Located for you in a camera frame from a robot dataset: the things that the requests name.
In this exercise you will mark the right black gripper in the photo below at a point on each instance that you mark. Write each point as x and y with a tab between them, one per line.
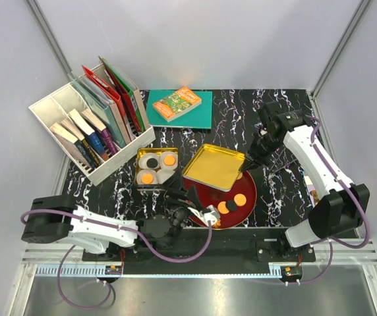
254	159

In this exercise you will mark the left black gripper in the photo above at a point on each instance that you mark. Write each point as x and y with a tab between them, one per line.
174	185

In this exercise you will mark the gold tin lid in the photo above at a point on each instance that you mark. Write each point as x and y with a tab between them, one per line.
214	166

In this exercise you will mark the round biscuit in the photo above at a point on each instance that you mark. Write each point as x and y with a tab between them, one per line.
169	160
222	208
240	200
147	178

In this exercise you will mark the gold cookie tin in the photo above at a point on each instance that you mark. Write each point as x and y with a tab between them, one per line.
158	151

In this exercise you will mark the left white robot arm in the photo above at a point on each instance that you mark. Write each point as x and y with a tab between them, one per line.
58	219

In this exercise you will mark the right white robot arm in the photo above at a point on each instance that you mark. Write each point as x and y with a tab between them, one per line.
342	203

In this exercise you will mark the red round plate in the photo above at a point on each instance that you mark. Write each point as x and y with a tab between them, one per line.
210	196

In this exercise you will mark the black sandwich cookie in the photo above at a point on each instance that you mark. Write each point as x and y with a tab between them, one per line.
231	206

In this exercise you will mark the orange swirl cookie bottom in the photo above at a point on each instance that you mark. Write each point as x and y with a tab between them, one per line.
218	224

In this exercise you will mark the teal hardcover book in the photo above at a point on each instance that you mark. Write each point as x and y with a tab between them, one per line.
198	118

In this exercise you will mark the dog picture book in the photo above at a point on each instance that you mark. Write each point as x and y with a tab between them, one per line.
311	190

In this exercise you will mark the purple spine book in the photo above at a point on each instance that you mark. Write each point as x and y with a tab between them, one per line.
102	129

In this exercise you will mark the orange paperback book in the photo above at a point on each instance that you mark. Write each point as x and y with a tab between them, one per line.
177	104

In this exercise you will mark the white book organizer box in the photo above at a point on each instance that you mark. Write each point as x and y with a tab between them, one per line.
56	106

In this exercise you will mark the blue spine book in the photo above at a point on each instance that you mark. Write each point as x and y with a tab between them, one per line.
88	131

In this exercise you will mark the green folder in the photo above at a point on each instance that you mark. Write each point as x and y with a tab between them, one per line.
130	92

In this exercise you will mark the red folder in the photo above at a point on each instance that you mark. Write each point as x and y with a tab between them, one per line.
119	96

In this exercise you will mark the teal binder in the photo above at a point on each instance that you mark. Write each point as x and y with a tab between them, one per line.
100	104

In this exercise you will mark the tan paperback book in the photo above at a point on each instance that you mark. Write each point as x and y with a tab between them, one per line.
70	143

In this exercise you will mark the black spine book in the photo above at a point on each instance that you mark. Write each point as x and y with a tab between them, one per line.
92	158

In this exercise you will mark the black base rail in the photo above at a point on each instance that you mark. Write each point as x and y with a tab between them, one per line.
235	251

